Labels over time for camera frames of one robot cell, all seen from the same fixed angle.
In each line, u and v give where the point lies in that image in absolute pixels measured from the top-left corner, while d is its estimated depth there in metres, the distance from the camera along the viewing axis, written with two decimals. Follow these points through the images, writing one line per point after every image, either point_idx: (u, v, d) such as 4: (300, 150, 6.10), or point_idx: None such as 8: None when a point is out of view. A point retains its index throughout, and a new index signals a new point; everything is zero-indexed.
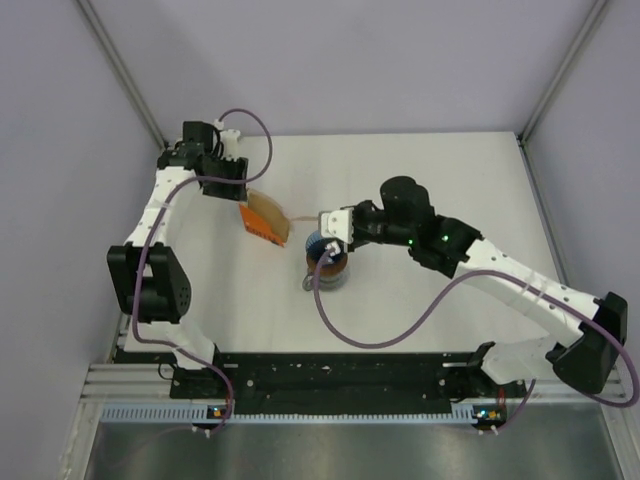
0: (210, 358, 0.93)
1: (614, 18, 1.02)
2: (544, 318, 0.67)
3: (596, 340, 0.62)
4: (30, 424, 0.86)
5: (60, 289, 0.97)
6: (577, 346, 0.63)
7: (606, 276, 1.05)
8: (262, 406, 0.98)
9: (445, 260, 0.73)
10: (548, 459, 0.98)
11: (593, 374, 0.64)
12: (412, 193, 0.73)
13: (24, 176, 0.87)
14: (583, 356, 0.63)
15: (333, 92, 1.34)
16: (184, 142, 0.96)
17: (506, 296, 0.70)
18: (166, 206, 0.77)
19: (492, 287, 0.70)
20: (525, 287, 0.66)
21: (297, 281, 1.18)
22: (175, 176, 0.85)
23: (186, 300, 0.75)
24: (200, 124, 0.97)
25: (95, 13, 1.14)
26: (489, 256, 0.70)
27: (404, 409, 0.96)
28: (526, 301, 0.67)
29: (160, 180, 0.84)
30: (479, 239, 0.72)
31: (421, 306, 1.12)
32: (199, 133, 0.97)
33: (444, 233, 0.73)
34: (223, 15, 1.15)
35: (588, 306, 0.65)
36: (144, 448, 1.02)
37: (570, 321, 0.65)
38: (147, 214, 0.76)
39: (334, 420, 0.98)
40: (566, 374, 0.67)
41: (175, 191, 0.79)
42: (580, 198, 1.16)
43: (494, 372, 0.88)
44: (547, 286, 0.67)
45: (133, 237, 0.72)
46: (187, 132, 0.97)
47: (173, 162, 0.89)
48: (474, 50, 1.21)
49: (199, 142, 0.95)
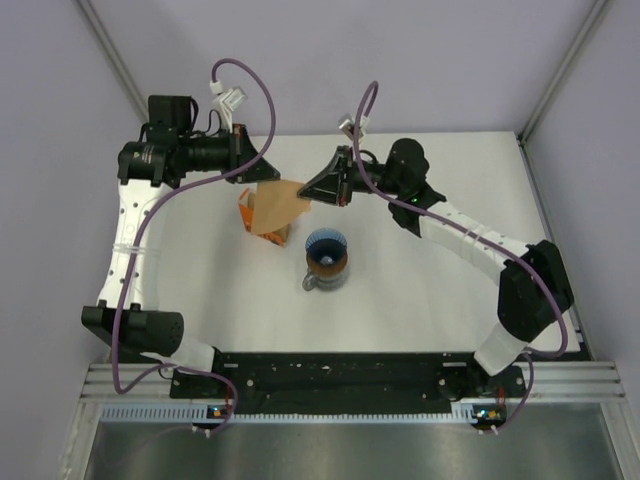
0: (209, 368, 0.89)
1: (614, 18, 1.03)
2: (482, 262, 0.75)
3: (518, 273, 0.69)
4: (29, 423, 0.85)
5: (59, 287, 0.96)
6: (505, 280, 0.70)
7: (605, 274, 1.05)
8: (261, 408, 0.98)
9: (412, 220, 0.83)
10: (548, 459, 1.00)
11: (525, 314, 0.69)
12: (416, 162, 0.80)
13: (25, 176, 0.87)
14: (512, 292, 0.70)
15: (334, 92, 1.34)
16: (152, 127, 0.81)
17: (455, 246, 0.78)
18: (136, 252, 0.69)
19: (439, 236, 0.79)
20: (465, 231, 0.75)
21: (296, 280, 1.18)
22: (141, 194, 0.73)
23: (179, 334, 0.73)
24: (168, 103, 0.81)
25: (95, 11, 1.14)
26: (445, 213, 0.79)
27: (401, 410, 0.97)
28: (468, 247, 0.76)
29: (125, 203, 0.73)
30: (442, 201, 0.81)
31: (421, 304, 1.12)
32: (168, 117, 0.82)
33: (418, 196, 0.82)
34: (224, 16, 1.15)
35: (518, 246, 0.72)
36: (144, 448, 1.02)
37: (497, 257, 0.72)
38: (116, 260, 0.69)
39: (334, 418, 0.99)
40: (509, 320, 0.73)
41: (143, 226, 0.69)
42: (579, 198, 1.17)
43: (485, 360, 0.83)
44: (486, 232, 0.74)
45: (105, 295, 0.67)
46: (155, 113, 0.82)
47: (136, 168, 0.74)
48: (473, 51, 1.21)
49: (170, 128, 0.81)
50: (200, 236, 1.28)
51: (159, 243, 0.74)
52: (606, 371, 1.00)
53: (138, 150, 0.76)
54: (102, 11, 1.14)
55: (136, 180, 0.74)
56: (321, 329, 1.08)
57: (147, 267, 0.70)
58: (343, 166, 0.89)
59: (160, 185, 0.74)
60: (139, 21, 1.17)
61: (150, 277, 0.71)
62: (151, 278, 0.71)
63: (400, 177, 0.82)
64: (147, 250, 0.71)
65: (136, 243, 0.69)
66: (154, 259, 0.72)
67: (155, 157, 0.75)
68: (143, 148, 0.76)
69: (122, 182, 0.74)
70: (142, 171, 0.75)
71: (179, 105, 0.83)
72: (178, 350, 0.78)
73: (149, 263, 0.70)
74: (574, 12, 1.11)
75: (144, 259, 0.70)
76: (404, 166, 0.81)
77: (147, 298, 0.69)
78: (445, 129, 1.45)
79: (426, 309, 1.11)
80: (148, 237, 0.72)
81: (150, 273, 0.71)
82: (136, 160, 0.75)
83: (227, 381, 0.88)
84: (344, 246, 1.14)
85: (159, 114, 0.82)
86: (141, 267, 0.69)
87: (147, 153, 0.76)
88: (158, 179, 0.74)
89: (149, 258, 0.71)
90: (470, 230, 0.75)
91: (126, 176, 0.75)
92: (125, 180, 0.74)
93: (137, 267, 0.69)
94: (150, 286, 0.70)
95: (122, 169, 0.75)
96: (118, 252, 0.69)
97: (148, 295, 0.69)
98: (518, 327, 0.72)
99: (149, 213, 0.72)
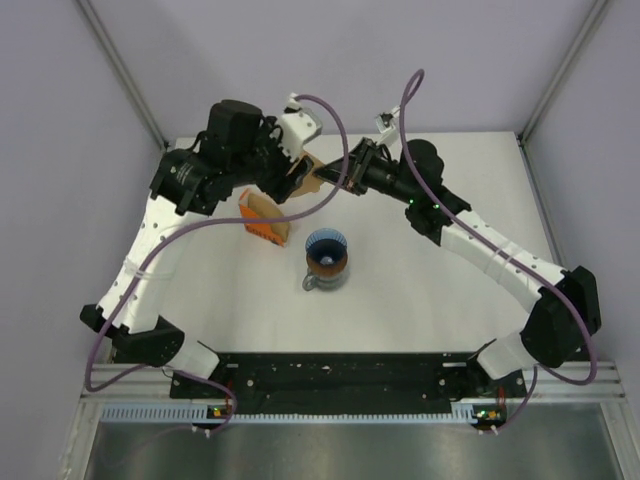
0: (208, 375, 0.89)
1: (614, 18, 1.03)
2: (511, 283, 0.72)
3: (552, 303, 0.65)
4: (29, 424, 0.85)
5: (58, 287, 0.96)
6: (537, 307, 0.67)
7: (605, 276, 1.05)
8: (261, 407, 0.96)
9: (433, 227, 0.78)
10: (549, 459, 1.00)
11: (554, 341, 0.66)
12: (430, 161, 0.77)
13: (25, 175, 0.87)
14: (542, 320, 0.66)
15: (334, 92, 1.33)
16: (206, 139, 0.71)
17: (482, 263, 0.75)
18: (139, 277, 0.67)
19: (463, 249, 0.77)
20: (495, 250, 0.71)
21: (296, 281, 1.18)
22: (163, 217, 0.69)
23: (169, 351, 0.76)
24: (228, 121, 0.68)
25: (95, 11, 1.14)
26: (472, 224, 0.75)
27: (403, 410, 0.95)
28: (496, 265, 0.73)
29: (147, 219, 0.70)
30: (468, 210, 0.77)
31: (422, 305, 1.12)
32: (224, 136, 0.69)
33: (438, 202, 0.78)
34: (224, 15, 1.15)
35: (552, 273, 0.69)
36: (144, 448, 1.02)
37: (531, 283, 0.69)
38: (123, 275, 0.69)
39: (334, 419, 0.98)
40: (534, 342, 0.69)
41: (151, 256, 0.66)
42: (579, 199, 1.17)
43: (489, 364, 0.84)
44: (518, 252, 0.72)
45: (104, 302, 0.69)
46: (213, 125, 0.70)
47: (169, 186, 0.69)
48: (473, 50, 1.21)
49: (223, 147, 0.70)
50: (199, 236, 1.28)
51: (172, 267, 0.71)
52: (606, 371, 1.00)
53: (176, 165, 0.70)
54: (101, 10, 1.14)
55: (164, 199, 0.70)
56: (322, 330, 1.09)
57: (148, 292, 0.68)
58: (364, 148, 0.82)
59: (184, 213, 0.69)
60: (138, 21, 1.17)
61: (150, 301, 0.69)
62: (151, 302, 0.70)
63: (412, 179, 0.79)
64: (153, 276, 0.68)
65: (141, 268, 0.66)
66: (161, 283, 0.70)
67: (189, 183, 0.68)
68: (182, 165, 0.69)
69: (152, 195, 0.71)
70: (173, 190, 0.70)
71: (244, 126, 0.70)
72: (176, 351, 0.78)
73: (151, 289, 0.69)
74: (575, 12, 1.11)
75: (145, 284, 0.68)
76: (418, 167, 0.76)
77: (138, 322, 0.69)
78: (444, 128, 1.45)
79: (426, 308, 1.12)
80: (159, 262, 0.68)
81: (151, 297, 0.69)
82: (171, 178, 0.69)
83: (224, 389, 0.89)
84: (344, 246, 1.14)
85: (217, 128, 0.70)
86: (141, 291, 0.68)
87: (183, 174, 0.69)
88: (183, 207, 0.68)
89: (153, 284, 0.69)
90: (500, 250, 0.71)
91: (157, 190, 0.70)
92: (154, 194, 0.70)
93: (138, 291, 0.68)
94: (147, 309, 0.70)
95: (155, 181, 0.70)
96: (126, 267, 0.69)
97: (141, 318, 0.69)
98: (543, 351, 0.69)
99: (165, 239, 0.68)
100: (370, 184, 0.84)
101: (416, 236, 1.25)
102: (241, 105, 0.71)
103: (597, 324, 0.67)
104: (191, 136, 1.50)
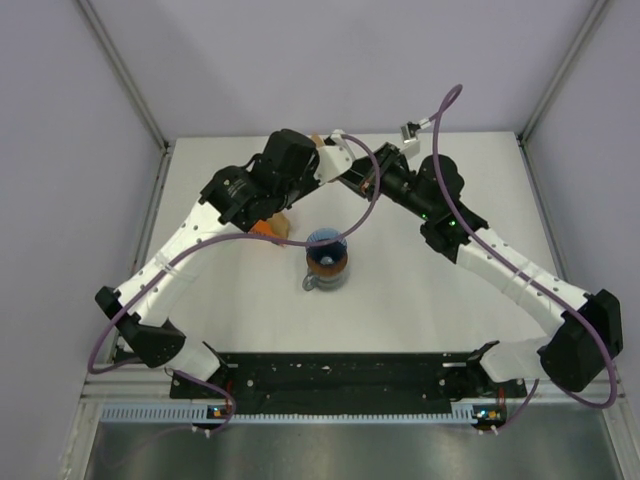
0: (207, 378, 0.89)
1: (614, 18, 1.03)
2: (531, 305, 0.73)
3: (576, 329, 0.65)
4: (29, 424, 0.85)
5: (60, 287, 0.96)
6: (559, 334, 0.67)
7: (605, 275, 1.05)
8: (261, 408, 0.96)
9: (450, 243, 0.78)
10: (548, 458, 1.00)
11: (576, 366, 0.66)
12: (451, 180, 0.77)
13: (25, 175, 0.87)
14: (565, 346, 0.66)
15: (333, 93, 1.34)
16: (261, 160, 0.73)
17: (500, 282, 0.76)
18: (166, 270, 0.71)
19: (480, 267, 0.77)
20: (515, 272, 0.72)
21: (296, 281, 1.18)
22: (205, 222, 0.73)
23: (170, 353, 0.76)
24: (285, 147, 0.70)
25: (95, 11, 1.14)
26: (490, 242, 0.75)
27: (403, 409, 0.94)
28: (516, 286, 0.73)
29: (190, 219, 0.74)
30: (485, 228, 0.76)
31: (422, 306, 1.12)
32: (277, 162, 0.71)
33: (452, 218, 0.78)
34: (224, 16, 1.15)
35: (575, 296, 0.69)
36: (145, 447, 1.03)
37: (554, 308, 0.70)
38: (150, 266, 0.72)
39: (334, 419, 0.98)
40: (553, 367, 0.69)
41: (183, 253, 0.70)
42: (579, 199, 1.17)
43: (492, 367, 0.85)
44: (538, 274, 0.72)
45: (123, 287, 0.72)
46: (270, 148, 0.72)
47: (220, 196, 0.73)
48: (474, 50, 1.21)
49: (274, 171, 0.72)
50: None
51: (197, 270, 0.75)
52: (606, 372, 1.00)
53: (230, 179, 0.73)
54: (101, 10, 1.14)
55: (212, 207, 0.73)
56: (322, 331, 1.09)
57: (169, 288, 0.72)
58: (387, 152, 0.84)
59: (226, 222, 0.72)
60: (139, 22, 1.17)
61: (169, 297, 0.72)
62: (168, 298, 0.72)
63: (426, 194, 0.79)
64: (179, 273, 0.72)
65: (171, 262, 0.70)
66: (183, 283, 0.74)
67: (238, 198, 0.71)
68: (237, 179, 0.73)
69: (200, 200, 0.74)
70: (222, 201, 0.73)
71: (297, 154, 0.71)
72: (179, 351, 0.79)
73: (172, 285, 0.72)
74: (574, 13, 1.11)
75: (169, 279, 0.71)
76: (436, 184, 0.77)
77: (150, 314, 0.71)
78: (443, 129, 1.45)
79: (426, 309, 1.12)
80: (188, 262, 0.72)
81: (169, 294, 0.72)
82: (223, 189, 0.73)
83: (223, 392, 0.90)
84: (344, 246, 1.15)
85: (273, 151, 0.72)
86: (163, 284, 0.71)
87: (235, 188, 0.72)
88: (228, 218, 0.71)
89: (176, 281, 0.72)
90: (521, 271, 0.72)
91: (206, 197, 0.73)
92: (203, 200, 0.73)
93: (160, 284, 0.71)
94: (163, 304, 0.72)
95: (207, 188, 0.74)
96: (156, 259, 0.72)
97: (155, 311, 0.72)
98: (564, 375, 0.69)
99: (200, 242, 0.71)
100: (389, 194, 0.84)
101: (416, 236, 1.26)
102: (298, 134, 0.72)
103: (618, 347, 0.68)
104: (191, 136, 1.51)
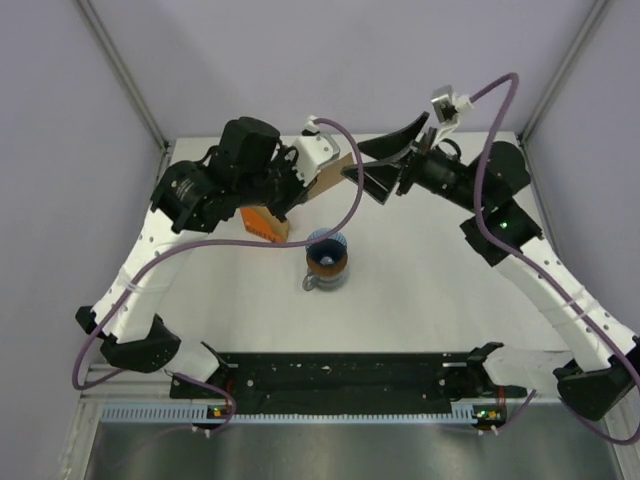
0: (205, 380, 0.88)
1: (614, 19, 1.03)
2: (569, 334, 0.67)
3: (619, 376, 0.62)
4: (28, 424, 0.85)
5: (59, 287, 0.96)
6: (599, 373, 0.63)
7: (606, 276, 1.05)
8: (262, 408, 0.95)
9: (494, 246, 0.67)
10: (549, 459, 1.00)
11: (601, 402, 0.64)
12: (518, 176, 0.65)
13: (26, 175, 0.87)
14: (599, 386, 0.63)
15: (334, 94, 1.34)
16: (217, 155, 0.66)
17: (541, 303, 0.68)
18: (130, 289, 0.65)
19: (522, 282, 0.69)
20: (568, 302, 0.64)
21: (296, 281, 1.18)
22: (160, 231, 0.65)
23: (162, 358, 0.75)
24: (242, 136, 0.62)
25: (95, 10, 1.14)
26: (542, 259, 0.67)
27: (402, 409, 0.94)
28: (562, 315, 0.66)
29: (146, 230, 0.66)
30: (539, 238, 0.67)
31: (425, 304, 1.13)
32: (236, 153, 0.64)
33: (504, 219, 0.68)
34: (224, 16, 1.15)
35: (625, 339, 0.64)
36: (144, 448, 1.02)
37: (602, 350, 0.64)
38: (117, 283, 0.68)
39: (333, 419, 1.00)
40: (573, 397, 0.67)
41: (142, 271, 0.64)
42: (579, 199, 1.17)
43: (495, 372, 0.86)
44: (591, 308, 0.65)
45: (98, 307, 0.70)
46: (225, 140, 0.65)
47: (170, 200, 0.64)
48: (474, 49, 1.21)
49: (232, 165, 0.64)
50: None
51: (168, 279, 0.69)
52: None
53: (177, 179, 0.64)
54: (101, 9, 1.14)
55: (163, 214, 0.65)
56: (322, 331, 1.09)
57: (139, 305, 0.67)
58: (414, 158, 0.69)
59: (180, 230, 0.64)
60: (139, 22, 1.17)
61: (142, 313, 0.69)
62: (142, 313, 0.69)
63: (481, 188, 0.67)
64: (145, 290, 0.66)
65: (133, 281, 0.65)
66: (154, 296, 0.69)
67: (187, 199, 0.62)
68: (184, 177, 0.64)
69: (151, 207, 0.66)
70: (173, 205, 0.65)
71: (258, 143, 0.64)
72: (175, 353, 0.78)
73: (142, 302, 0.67)
74: (574, 13, 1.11)
75: (137, 297, 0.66)
76: (500, 181, 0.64)
77: (128, 332, 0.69)
78: None
79: (427, 308, 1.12)
80: (152, 276, 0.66)
81: (141, 310, 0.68)
82: (172, 191, 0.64)
83: (224, 393, 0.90)
84: (344, 247, 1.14)
85: (229, 143, 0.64)
86: (131, 304, 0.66)
87: (183, 187, 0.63)
88: (180, 224, 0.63)
89: (144, 297, 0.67)
90: (574, 302, 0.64)
91: (156, 203, 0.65)
92: (154, 207, 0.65)
93: (128, 302, 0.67)
94: (138, 321, 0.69)
95: (155, 193, 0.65)
96: (120, 276, 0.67)
97: (132, 329, 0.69)
98: (584, 404, 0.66)
99: (159, 255, 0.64)
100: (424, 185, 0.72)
101: (416, 236, 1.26)
102: (258, 122, 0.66)
103: None
104: (191, 135, 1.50)
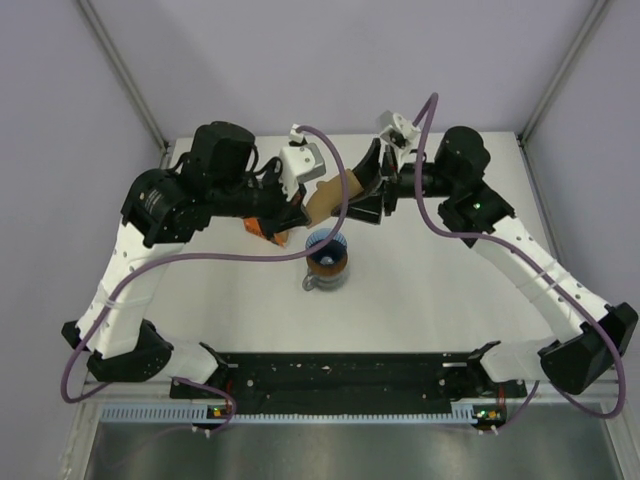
0: (204, 380, 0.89)
1: (614, 18, 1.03)
2: (546, 306, 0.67)
3: (592, 341, 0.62)
4: (27, 424, 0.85)
5: (58, 287, 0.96)
6: (573, 342, 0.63)
7: (606, 275, 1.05)
8: (261, 407, 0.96)
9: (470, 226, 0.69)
10: (549, 458, 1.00)
11: (580, 374, 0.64)
12: (477, 155, 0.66)
13: (25, 174, 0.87)
14: (575, 355, 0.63)
15: (334, 93, 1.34)
16: (189, 162, 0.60)
17: (517, 278, 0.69)
18: (109, 306, 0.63)
19: (499, 260, 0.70)
20: (538, 272, 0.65)
21: (296, 281, 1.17)
22: (133, 247, 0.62)
23: (153, 367, 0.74)
24: (212, 144, 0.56)
25: (94, 10, 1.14)
26: (514, 235, 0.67)
27: (402, 409, 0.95)
28: (536, 287, 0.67)
29: (120, 244, 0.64)
30: (510, 217, 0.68)
31: (425, 304, 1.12)
32: (207, 160, 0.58)
33: (477, 200, 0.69)
34: (223, 16, 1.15)
35: (597, 307, 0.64)
36: (145, 447, 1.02)
37: (574, 318, 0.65)
38: (98, 299, 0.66)
39: (334, 419, 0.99)
40: (554, 371, 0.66)
41: (117, 288, 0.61)
42: (579, 199, 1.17)
43: (492, 367, 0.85)
44: (562, 278, 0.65)
45: (83, 322, 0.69)
46: (195, 147, 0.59)
47: (139, 213, 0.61)
48: (474, 49, 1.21)
49: (204, 173, 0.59)
50: (199, 236, 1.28)
51: (148, 291, 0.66)
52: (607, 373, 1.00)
53: (145, 191, 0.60)
54: (101, 9, 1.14)
55: (135, 228, 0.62)
56: (321, 331, 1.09)
57: (121, 321, 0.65)
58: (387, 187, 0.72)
59: (152, 244, 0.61)
60: (139, 21, 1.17)
61: (125, 327, 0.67)
62: (125, 327, 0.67)
63: (454, 172, 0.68)
64: (125, 305, 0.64)
65: (110, 298, 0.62)
66: (136, 310, 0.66)
67: (155, 214, 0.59)
68: (152, 189, 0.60)
69: (123, 220, 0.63)
70: (144, 218, 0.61)
71: (230, 148, 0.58)
72: (171, 357, 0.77)
73: (123, 316, 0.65)
74: (574, 12, 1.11)
75: (117, 313, 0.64)
76: (461, 157, 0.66)
77: (113, 347, 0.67)
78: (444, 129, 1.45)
79: (426, 308, 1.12)
80: (130, 290, 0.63)
81: (124, 324, 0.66)
82: (140, 204, 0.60)
83: (224, 393, 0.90)
84: (344, 246, 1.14)
85: (199, 150, 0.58)
86: (112, 320, 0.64)
87: (151, 200, 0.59)
88: (151, 239, 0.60)
89: (125, 312, 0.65)
90: (545, 273, 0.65)
91: (126, 215, 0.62)
92: (125, 221, 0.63)
93: (109, 319, 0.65)
94: (122, 335, 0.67)
95: (125, 206, 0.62)
96: (100, 292, 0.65)
97: (117, 343, 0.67)
98: (564, 378, 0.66)
99: (134, 271, 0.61)
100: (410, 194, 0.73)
101: (416, 236, 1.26)
102: (231, 124, 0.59)
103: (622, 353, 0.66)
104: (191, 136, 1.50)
